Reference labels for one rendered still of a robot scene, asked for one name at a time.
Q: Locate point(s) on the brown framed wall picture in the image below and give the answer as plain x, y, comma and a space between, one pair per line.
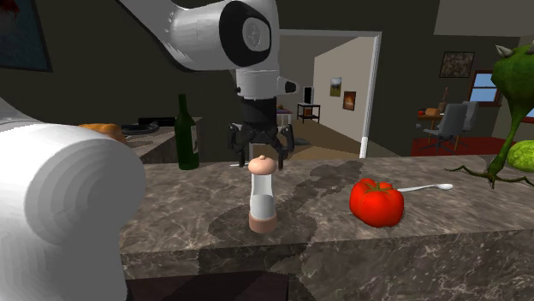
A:
457, 64

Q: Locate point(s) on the clear salt shaker, tan cap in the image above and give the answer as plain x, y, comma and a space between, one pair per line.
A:
262, 202

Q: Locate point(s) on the white door frame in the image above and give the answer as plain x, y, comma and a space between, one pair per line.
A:
373, 83

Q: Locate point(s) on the green landscape wall picture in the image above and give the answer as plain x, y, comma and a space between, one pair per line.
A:
336, 86

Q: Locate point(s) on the light green melon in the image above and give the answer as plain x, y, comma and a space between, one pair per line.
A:
523, 156

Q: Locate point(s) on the green horned monster plant figure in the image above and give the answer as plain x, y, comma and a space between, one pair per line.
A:
513, 79

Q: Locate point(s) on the black side table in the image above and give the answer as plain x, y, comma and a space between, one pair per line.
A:
308, 106

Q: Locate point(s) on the red tomato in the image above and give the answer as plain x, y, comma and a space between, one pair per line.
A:
375, 204

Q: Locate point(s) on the orange bread loaf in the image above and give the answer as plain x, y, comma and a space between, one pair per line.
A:
104, 129

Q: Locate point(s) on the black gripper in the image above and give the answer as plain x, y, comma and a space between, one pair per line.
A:
258, 114

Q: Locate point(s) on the red rug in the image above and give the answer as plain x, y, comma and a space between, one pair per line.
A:
480, 146

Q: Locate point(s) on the dark blue wall picture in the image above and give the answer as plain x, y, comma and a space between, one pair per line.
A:
21, 37

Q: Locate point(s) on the dark green wine bottle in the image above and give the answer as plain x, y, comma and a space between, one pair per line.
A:
186, 141

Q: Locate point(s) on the orange glowing wall picture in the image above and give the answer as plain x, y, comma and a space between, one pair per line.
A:
349, 101

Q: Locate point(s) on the wooden desk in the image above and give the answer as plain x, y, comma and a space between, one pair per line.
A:
429, 113

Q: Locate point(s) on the black pan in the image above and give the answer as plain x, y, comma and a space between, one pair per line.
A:
146, 125

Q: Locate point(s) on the white spoon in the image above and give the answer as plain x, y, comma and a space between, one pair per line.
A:
423, 188

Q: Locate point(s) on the red framed window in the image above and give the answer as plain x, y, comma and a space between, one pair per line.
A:
484, 87

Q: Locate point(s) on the grey office chair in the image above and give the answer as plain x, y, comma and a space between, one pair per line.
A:
452, 121

